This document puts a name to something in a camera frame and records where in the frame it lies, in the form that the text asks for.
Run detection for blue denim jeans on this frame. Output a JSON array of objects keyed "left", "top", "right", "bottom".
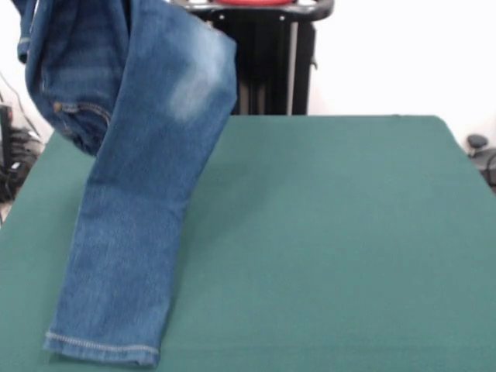
[{"left": 9, "top": 0, "right": 238, "bottom": 369}]

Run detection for dark green table cloth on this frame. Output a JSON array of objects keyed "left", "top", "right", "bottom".
[{"left": 0, "top": 114, "right": 496, "bottom": 372}]

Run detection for black equipment box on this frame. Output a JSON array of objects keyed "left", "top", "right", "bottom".
[{"left": 0, "top": 103, "right": 12, "bottom": 171}]

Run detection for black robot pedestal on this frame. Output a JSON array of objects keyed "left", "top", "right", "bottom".
[{"left": 185, "top": 0, "right": 335, "bottom": 115}]

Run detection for black cable bundle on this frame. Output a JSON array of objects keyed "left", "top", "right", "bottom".
[{"left": 0, "top": 127, "right": 43, "bottom": 203}]

